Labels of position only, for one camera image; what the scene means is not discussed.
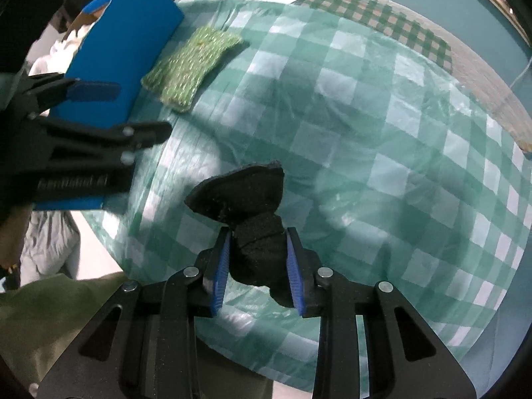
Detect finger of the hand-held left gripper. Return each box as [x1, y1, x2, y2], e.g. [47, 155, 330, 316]
[45, 120, 173, 166]
[23, 72, 122, 111]

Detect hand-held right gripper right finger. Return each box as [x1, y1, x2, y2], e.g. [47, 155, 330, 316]
[286, 226, 476, 399]

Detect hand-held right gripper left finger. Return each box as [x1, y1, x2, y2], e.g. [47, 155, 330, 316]
[37, 226, 232, 399]

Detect cardboard box with blue outside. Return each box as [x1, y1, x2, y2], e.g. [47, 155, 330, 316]
[35, 0, 186, 212]

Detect black fleece cloth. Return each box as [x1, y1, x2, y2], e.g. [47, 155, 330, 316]
[184, 160, 294, 309]

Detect person's left forearm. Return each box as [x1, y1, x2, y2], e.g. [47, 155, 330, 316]
[0, 205, 32, 292]

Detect green scrub pad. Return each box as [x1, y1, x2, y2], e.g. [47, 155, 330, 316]
[141, 25, 244, 114]

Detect pale green checked plastic cover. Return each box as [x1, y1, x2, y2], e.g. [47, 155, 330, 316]
[83, 0, 532, 383]

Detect olive green trousers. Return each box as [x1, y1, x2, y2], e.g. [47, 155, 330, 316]
[0, 272, 275, 399]

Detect green checked tablecloth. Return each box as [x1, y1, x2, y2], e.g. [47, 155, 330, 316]
[189, 0, 454, 73]

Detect white cable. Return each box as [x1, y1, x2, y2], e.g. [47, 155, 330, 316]
[510, 55, 532, 89]

